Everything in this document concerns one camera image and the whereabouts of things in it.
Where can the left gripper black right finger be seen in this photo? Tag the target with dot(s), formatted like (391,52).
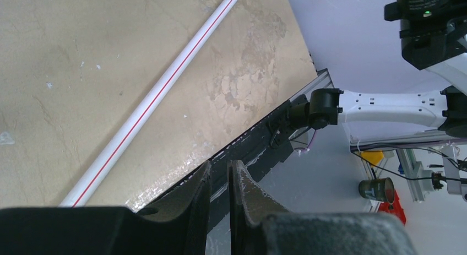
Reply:
(261,225)

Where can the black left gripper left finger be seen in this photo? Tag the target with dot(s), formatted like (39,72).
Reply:
(177,223)

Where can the white PVC pipe frame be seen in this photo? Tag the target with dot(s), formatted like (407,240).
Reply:
(105,161)

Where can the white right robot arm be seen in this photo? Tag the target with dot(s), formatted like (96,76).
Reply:
(397,62)

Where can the dark tin can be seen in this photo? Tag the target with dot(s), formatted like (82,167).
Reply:
(381,190)

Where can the yellow object under table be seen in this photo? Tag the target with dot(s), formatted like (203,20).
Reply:
(374,157)

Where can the red plastic object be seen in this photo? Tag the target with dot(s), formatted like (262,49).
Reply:
(395,209)

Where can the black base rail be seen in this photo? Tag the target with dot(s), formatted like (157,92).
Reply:
(259,149)

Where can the aluminium frame with cables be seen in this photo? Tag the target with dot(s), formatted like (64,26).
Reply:
(430,160)

